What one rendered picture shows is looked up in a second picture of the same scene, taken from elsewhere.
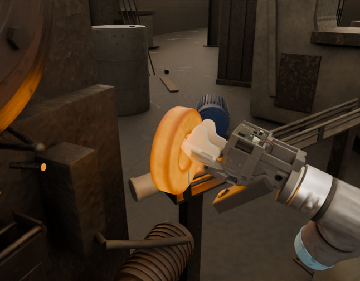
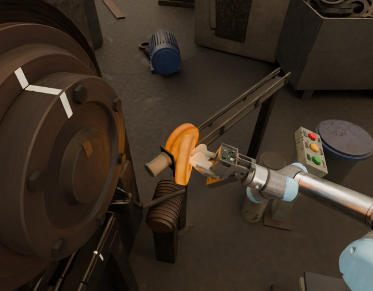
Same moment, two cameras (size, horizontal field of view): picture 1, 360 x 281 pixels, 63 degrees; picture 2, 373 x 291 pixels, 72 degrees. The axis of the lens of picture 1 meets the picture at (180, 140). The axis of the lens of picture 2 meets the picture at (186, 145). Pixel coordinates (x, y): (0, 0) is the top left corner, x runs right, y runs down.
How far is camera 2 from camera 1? 0.40 m
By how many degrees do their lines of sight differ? 25
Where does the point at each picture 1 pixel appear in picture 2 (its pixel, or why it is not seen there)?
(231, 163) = (218, 170)
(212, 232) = not seen: hidden behind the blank
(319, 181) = (261, 175)
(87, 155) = (126, 166)
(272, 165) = (239, 168)
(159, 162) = (181, 176)
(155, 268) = (170, 210)
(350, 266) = not seen: hidden behind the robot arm
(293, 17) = not seen: outside the picture
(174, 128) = (187, 158)
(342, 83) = (268, 16)
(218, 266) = (190, 181)
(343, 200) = (272, 183)
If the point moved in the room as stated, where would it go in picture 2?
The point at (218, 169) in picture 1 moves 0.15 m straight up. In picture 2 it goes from (212, 174) to (217, 138)
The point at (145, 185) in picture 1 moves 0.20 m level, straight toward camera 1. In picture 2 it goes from (157, 168) to (176, 213)
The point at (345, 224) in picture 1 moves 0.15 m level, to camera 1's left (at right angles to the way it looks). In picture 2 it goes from (272, 193) to (226, 202)
